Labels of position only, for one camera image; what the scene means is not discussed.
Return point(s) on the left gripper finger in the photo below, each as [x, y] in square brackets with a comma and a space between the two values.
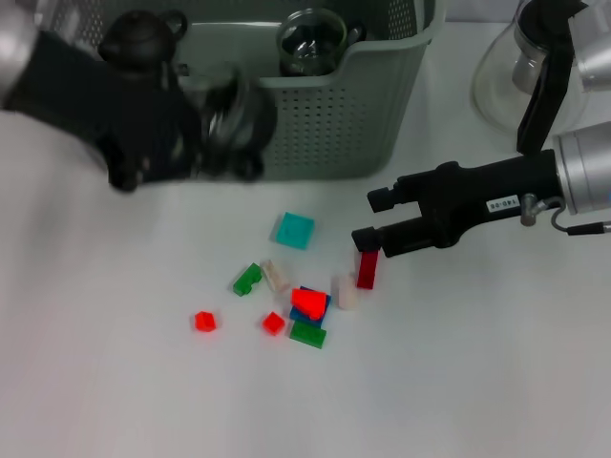
[191, 93]
[203, 160]

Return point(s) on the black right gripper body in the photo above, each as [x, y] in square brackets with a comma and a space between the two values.
[487, 195]

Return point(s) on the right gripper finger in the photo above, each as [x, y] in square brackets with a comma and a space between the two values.
[406, 236]
[386, 198]

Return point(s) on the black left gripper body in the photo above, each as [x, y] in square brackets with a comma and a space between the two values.
[119, 129]

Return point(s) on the dark red long brick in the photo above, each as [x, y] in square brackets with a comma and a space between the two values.
[367, 272]

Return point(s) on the green notched building brick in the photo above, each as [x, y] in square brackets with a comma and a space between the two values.
[246, 281]

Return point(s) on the small red building brick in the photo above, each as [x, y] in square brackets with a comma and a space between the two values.
[205, 320]
[273, 324]

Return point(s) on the grey-green perforated storage bin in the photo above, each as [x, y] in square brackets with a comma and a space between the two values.
[334, 124]

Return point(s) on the black clay teapot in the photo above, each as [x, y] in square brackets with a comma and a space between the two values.
[138, 40]

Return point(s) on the pale pink building brick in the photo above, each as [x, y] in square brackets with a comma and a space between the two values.
[344, 293]

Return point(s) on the teal square building brick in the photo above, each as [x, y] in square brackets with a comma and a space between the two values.
[295, 230]

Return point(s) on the red sloped building brick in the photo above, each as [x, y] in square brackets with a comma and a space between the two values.
[309, 301]

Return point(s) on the blue building brick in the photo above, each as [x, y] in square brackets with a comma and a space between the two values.
[297, 316]

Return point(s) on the translucent white building brick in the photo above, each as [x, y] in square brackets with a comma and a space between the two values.
[277, 279]

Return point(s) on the green flat building brick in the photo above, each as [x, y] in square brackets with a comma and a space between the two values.
[308, 335]

